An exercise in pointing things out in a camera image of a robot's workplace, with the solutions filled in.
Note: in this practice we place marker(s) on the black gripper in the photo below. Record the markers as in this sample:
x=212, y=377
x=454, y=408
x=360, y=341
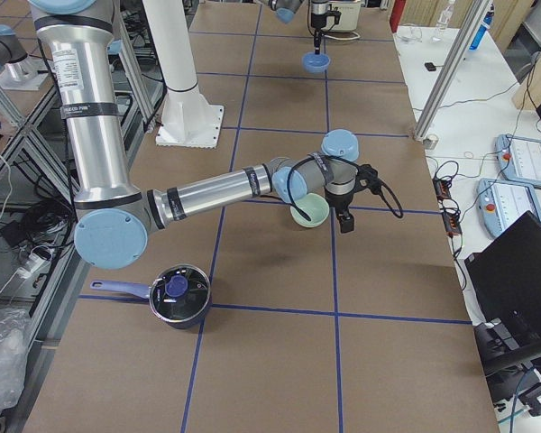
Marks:
x=339, y=201
x=317, y=19

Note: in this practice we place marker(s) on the blue bowl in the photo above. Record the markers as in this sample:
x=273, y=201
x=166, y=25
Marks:
x=315, y=62

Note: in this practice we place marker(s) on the green bowl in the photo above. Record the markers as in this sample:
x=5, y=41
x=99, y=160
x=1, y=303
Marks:
x=312, y=211

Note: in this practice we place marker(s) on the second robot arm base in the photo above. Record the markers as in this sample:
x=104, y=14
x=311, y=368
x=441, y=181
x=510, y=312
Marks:
x=18, y=70

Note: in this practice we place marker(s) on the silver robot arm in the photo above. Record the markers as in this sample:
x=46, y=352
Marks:
x=114, y=217
x=285, y=11

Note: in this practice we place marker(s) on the white appliance box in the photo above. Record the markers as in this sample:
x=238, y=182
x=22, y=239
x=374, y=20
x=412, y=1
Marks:
x=349, y=15

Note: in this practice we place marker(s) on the orange black usb hub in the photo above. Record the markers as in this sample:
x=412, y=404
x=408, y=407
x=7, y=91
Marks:
x=449, y=208

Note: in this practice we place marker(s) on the clear plastic bottle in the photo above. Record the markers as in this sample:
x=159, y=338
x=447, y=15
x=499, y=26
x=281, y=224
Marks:
x=444, y=18

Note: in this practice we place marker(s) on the lower teach pendant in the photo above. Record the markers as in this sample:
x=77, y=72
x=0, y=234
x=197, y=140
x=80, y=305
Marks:
x=502, y=203

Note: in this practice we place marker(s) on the teach pendant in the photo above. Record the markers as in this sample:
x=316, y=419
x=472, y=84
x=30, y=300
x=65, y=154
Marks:
x=502, y=203
x=519, y=158

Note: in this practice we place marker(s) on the blue water bottle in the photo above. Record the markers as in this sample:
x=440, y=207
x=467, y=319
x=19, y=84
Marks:
x=484, y=27

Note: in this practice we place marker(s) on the black laptop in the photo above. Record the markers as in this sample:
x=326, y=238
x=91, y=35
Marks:
x=506, y=275

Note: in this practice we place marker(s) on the blue saucepan with glass lid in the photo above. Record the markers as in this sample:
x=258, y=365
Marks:
x=180, y=296

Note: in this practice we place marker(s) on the upper teach pendant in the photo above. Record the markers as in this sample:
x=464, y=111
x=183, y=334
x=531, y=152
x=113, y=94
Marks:
x=519, y=158

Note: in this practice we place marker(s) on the crumpled plastic bag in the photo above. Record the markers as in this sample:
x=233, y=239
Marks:
x=13, y=354

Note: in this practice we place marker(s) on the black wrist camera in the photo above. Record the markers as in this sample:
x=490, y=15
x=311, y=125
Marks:
x=336, y=15
x=367, y=178

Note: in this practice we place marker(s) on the aluminium frame post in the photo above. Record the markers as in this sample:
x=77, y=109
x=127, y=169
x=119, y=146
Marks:
x=471, y=23

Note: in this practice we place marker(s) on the white camera pillar with base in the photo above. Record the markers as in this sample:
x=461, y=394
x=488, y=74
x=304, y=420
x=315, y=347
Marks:
x=187, y=119

